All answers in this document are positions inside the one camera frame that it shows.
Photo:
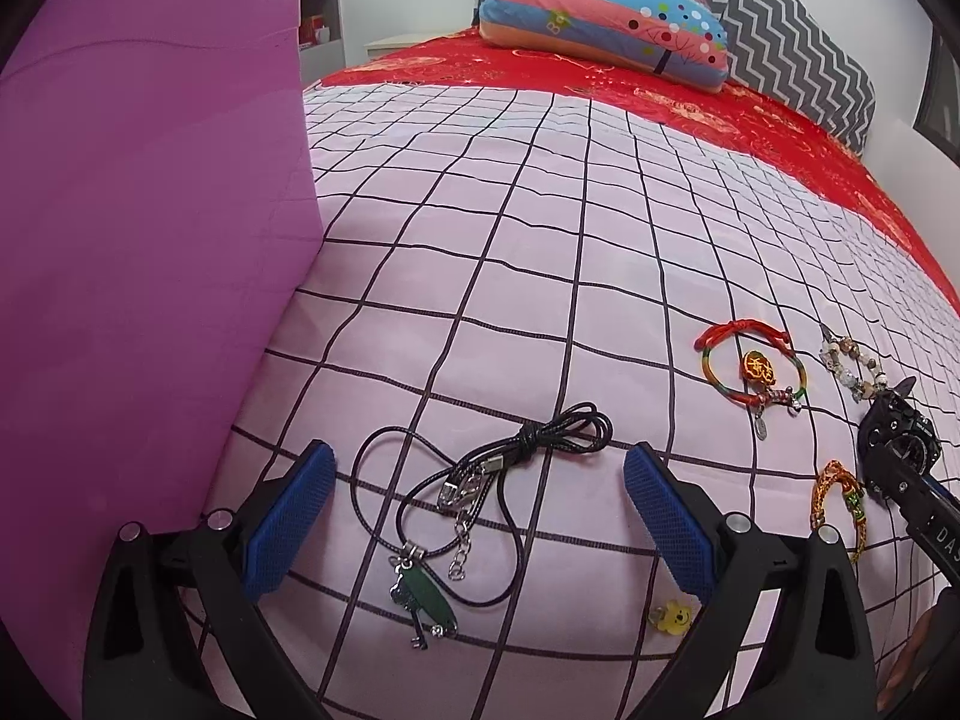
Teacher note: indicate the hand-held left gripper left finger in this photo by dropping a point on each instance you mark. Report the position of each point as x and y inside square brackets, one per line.
[289, 517]

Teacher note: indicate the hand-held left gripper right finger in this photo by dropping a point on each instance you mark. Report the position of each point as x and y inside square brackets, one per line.
[667, 517]

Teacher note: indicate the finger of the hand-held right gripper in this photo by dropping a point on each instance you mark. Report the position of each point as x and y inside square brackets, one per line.
[907, 495]

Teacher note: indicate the black wrist watch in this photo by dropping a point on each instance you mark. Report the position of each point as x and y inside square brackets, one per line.
[900, 442]

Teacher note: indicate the purple plastic bin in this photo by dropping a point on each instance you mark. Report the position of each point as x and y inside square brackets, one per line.
[150, 240]

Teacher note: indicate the person's right hand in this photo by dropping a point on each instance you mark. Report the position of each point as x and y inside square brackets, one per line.
[911, 660]

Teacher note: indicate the small yellow flower charm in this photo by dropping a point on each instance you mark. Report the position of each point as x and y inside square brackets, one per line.
[670, 616]

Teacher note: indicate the white checkered bed sheet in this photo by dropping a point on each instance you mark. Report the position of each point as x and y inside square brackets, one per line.
[562, 255]

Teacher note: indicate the dark window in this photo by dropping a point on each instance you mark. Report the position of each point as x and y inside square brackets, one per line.
[941, 97]

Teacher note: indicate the red patterned bed sheet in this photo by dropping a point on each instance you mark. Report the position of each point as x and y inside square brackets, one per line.
[750, 120]

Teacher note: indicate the grey chevron pillow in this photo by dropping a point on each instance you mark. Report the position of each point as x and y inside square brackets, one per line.
[795, 52]

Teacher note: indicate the white nightstand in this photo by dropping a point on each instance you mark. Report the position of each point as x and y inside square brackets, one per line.
[405, 45]

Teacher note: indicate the cluttered wardrobe niche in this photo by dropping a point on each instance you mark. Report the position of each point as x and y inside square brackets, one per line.
[319, 26]

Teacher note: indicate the colourful striped pillow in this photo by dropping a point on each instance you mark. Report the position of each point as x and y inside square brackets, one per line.
[600, 22]

